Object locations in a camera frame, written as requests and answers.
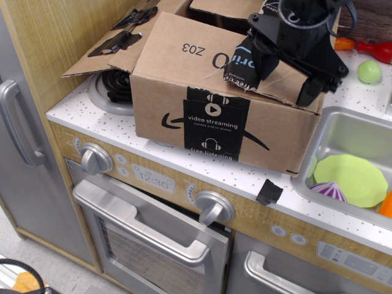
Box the black cable loop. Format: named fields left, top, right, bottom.
left=0, top=258, right=53, bottom=294

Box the orange toy carrot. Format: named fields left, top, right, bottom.
left=334, top=37, right=356, bottom=51

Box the orange toy vegetable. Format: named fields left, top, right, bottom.
left=379, top=191, right=392, bottom=218

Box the silver fridge door handle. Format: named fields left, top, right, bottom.
left=1, top=80, right=46, bottom=168

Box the silver right oven knob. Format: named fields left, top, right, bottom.
left=195, top=190, right=235, bottom=226

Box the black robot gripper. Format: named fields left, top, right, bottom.
left=248, top=1, right=349, bottom=107

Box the black tape piece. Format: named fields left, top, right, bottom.
left=256, top=179, right=283, bottom=206

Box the silver toy stove burner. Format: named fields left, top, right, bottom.
left=88, top=69, right=134, bottom=116

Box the green toy plate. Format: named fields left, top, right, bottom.
left=313, top=154, right=388, bottom=208

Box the silver oven knob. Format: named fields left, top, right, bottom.
left=80, top=142, right=114, bottom=175
left=195, top=190, right=235, bottom=226

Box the orange object bottom left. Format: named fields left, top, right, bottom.
left=12, top=271, right=40, bottom=293

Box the silver left oven knob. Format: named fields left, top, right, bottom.
left=80, top=142, right=114, bottom=175

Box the silver toy sink basin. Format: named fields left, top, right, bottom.
left=292, top=107, right=391, bottom=229

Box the silver oven door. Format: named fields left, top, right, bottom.
left=66, top=159, right=231, bottom=293

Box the large cardboard shipping box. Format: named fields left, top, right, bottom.
left=66, top=1, right=324, bottom=176

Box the silver dishwasher door handle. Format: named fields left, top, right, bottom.
left=244, top=251, right=312, bottom=294

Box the toy kitchen play set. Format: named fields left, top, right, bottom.
left=0, top=0, right=392, bottom=294

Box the green toy ball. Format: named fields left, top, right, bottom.
left=356, top=60, right=382, bottom=84

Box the purple toy onion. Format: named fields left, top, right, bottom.
left=309, top=181, right=347, bottom=203

